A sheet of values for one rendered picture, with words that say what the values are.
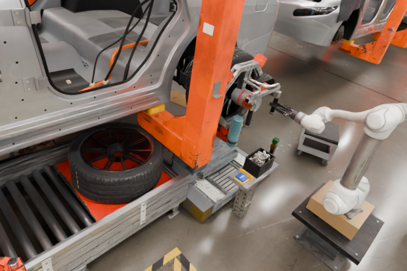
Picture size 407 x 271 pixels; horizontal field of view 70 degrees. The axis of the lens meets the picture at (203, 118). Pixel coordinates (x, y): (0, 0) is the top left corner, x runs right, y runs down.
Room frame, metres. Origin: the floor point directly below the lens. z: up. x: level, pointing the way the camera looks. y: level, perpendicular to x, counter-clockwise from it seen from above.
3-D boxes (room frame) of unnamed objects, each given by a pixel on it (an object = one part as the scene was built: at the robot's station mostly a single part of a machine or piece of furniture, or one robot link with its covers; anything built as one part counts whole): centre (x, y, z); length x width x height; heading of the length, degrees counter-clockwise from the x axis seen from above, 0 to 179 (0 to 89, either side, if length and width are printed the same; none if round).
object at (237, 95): (2.05, -0.30, 0.85); 0.21 x 0.14 x 0.14; 51
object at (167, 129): (1.82, 0.27, 0.69); 0.52 x 0.17 x 0.35; 51
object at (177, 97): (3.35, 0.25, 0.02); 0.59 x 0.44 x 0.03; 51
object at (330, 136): (2.72, -1.28, 0.17); 0.43 x 0.36 x 0.34; 162
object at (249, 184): (1.70, -0.45, 0.44); 0.43 x 0.17 x 0.03; 141
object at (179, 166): (1.94, 0.10, 0.26); 0.42 x 0.18 x 0.35; 51
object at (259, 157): (1.72, -0.47, 0.51); 0.20 x 0.14 x 0.13; 141
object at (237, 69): (2.09, -0.25, 0.85); 0.54 x 0.07 x 0.54; 141
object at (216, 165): (2.18, -0.10, 0.13); 0.50 x 0.36 x 0.10; 141
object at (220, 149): (2.20, -0.11, 0.32); 0.40 x 0.30 x 0.28; 141
